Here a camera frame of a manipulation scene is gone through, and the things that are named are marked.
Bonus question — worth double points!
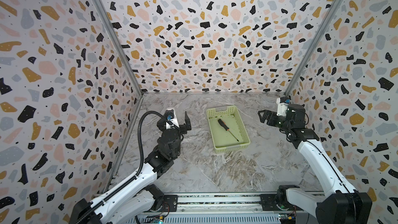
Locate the black red-collared screwdriver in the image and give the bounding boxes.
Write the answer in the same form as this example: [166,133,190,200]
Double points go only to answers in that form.
[218,119,239,142]

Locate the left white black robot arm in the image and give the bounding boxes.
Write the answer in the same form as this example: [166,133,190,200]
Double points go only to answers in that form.
[69,109,192,224]

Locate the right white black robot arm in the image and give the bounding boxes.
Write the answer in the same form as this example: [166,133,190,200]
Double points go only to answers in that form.
[258,103,372,224]

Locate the light green plastic bin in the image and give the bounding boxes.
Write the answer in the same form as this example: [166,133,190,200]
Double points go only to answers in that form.
[206,105,251,153]

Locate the white perforated vent strip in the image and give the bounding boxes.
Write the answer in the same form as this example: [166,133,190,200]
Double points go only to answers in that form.
[138,213,281,224]

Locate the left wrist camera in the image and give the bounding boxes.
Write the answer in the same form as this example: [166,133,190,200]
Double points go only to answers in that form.
[165,108,179,129]

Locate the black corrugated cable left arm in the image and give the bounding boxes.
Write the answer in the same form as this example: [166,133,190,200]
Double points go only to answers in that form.
[74,110,165,224]

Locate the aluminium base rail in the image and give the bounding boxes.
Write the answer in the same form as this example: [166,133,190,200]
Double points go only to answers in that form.
[163,192,303,215]

